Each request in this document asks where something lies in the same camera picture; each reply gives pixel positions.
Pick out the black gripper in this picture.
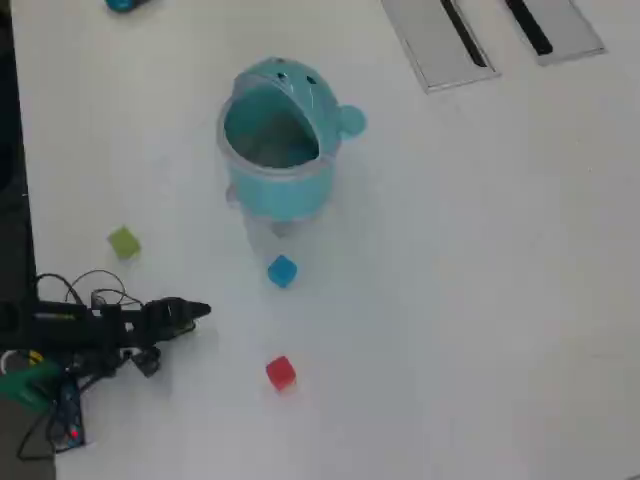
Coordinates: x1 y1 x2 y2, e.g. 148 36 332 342
141 296 213 347

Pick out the green lego block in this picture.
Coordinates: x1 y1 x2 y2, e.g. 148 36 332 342
107 225 143 262

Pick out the blue lego block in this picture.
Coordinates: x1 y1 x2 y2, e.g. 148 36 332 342
266 253 299 290

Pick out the red lego block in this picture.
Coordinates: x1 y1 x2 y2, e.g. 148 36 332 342
265 355 297 394

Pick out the teal whale-shaped bin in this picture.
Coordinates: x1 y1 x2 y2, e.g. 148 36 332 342
215 56 369 239

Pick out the blue circuit board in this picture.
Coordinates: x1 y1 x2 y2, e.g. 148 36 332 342
49 374 87 454

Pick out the green table clamp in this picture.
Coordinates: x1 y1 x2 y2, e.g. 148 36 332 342
0 360 64 414

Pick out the small blue object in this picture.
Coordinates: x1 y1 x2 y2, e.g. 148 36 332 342
103 0 151 15

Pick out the white cable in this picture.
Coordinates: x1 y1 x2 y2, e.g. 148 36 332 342
0 349 31 375

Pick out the black power cable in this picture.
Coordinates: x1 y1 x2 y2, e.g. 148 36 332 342
17 399 56 462

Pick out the metal desk cable hatch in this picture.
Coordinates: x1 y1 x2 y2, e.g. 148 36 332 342
380 0 501 95
452 0 607 68

